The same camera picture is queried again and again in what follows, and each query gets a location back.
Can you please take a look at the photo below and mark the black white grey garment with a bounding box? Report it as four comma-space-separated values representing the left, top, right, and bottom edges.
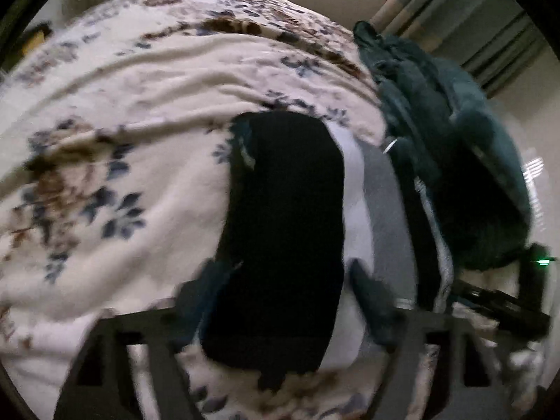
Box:
201, 111, 453, 392

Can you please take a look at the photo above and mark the dark teal garment pile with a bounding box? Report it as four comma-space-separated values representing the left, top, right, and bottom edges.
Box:
353, 21, 532, 270

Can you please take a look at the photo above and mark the floral fleece bed blanket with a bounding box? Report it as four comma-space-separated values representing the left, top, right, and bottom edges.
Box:
1, 0, 544, 419

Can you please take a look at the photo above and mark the grey green curtain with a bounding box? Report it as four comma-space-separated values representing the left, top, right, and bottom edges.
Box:
370, 0, 548, 96

